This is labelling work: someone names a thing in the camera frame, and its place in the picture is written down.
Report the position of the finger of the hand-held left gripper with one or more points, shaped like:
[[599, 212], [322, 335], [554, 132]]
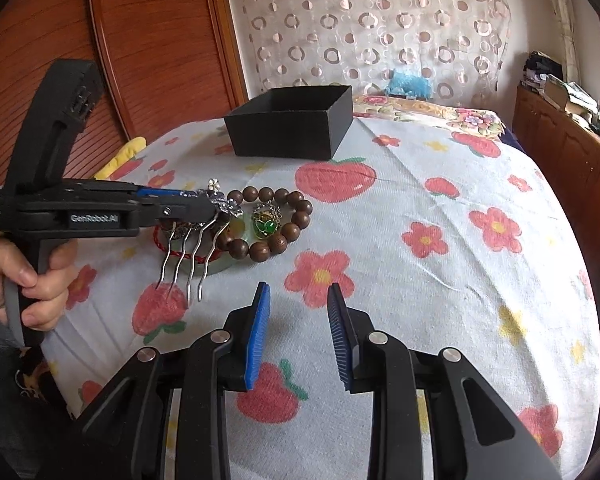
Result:
[[155, 191], [190, 210]]

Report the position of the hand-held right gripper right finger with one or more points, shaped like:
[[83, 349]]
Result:
[[339, 335]]

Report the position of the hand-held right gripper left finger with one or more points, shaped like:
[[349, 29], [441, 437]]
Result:
[[258, 330]]

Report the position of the silver rhinestone hair comb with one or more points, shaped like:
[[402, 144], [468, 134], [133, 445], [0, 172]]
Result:
[[200, 250]]

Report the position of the pale green jade bangle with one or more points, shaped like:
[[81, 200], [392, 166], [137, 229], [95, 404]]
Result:
[[230, 265]]

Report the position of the strawberry flower printed blanket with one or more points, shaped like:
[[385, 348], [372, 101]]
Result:
[[430, 310]]

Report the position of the black open box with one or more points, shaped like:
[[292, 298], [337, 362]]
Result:
[[280, 132]]

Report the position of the wooden headboard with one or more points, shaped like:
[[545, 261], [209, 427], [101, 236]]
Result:
[[155, 60]]

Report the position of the dark patterned clothing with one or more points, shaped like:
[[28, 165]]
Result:
[[40, 375]]

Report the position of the floral pillow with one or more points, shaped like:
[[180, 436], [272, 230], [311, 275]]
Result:
[[445, 115]]

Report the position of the blue fluffy cloth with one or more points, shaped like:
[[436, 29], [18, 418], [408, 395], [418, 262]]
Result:
[[409, 85]]

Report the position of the sheer circle pattern curtain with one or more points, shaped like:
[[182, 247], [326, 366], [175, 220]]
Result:
[[380, 25]]

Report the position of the wooden side cabinet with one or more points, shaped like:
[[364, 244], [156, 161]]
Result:
[[565, 150]]

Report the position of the clutter pile on cabinet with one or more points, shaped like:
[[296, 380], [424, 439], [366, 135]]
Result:
[[560, 87]]

